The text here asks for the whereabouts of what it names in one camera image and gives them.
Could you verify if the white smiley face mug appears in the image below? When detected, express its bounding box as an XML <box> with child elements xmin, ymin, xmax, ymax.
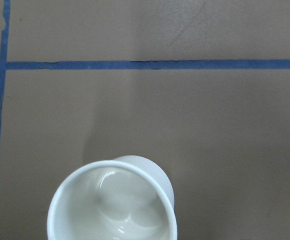
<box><xmin>46</xmin><ymin>155</ymin><xmax>178</xmax><ymax>240</ymax></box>

